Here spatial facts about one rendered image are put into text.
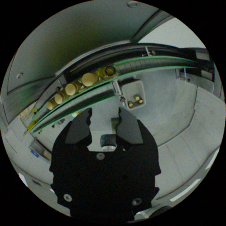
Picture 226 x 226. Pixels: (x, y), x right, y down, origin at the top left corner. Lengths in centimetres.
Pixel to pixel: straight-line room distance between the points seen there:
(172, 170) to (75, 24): 405
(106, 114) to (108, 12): 70
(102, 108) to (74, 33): 61
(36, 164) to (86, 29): 626
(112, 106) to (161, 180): 361
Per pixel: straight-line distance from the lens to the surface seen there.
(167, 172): 382
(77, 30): 20
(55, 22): 16
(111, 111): 67
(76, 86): 20
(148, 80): 69
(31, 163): 613
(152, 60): 56
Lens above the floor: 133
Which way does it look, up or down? 59 degrees down
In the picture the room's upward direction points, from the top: 174 degrees clockwise
